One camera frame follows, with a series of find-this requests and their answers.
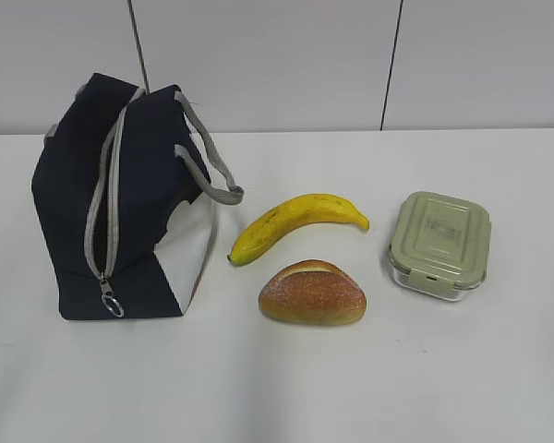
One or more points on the yellow banana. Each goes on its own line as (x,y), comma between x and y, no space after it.
(269,228)

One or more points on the brown bread roll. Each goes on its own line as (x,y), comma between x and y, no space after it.
(313,292)

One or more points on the navy and white lunch bag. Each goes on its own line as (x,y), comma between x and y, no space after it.
(126,191)

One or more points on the green lidded glass container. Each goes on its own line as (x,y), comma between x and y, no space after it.
(439,246)

